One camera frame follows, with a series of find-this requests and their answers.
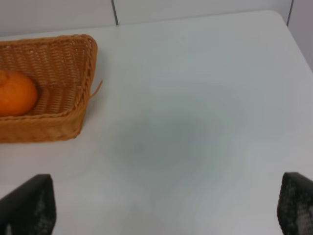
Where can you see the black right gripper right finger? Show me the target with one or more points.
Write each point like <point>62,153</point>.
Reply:
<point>295,205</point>

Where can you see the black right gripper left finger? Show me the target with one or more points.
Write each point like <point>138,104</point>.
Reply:
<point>30,209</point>

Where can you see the orange fruit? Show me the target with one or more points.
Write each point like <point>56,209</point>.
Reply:
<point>18,93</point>

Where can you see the orange wicker basket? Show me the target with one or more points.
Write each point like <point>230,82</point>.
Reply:
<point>63,69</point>

